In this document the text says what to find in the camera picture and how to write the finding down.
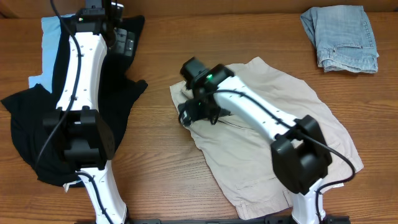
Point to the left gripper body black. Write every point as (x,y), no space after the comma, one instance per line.
(125,43)

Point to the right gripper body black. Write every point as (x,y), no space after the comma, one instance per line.
(193,109)

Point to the beige khaki shorts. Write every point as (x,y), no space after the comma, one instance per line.
(240,158)

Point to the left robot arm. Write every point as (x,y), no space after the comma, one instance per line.
(76,130)

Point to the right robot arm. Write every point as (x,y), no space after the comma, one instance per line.
(300,157)

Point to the black t-shirt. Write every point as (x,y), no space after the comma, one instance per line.
(117,95)

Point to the light blue shirt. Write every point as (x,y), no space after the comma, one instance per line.
(55,48)

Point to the folded light blue jeans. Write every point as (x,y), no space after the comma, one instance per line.
(342,37)

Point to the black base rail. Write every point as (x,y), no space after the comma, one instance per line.
(270,219)

